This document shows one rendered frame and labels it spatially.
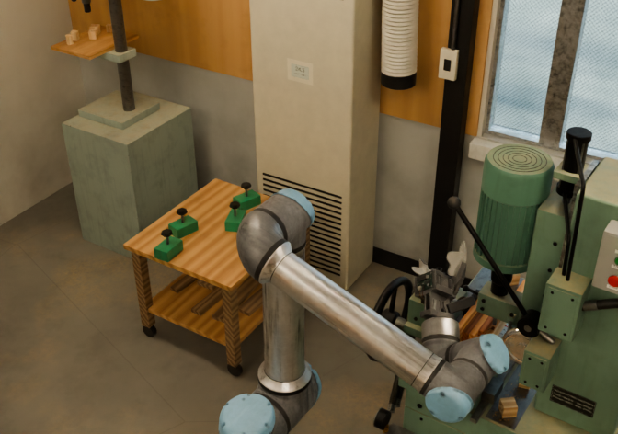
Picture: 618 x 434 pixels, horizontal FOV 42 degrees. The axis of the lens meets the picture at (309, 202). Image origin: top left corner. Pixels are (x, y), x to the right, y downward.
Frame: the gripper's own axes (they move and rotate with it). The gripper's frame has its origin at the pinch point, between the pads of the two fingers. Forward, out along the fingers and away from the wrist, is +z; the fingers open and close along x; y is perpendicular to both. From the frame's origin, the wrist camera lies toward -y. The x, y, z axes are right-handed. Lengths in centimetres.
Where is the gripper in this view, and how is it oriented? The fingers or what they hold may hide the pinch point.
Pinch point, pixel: (443, 250)
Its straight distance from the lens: 210.5
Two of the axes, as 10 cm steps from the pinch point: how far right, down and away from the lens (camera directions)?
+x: -6.3, 3.5, 7.0
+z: 0.5, -8.8, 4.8
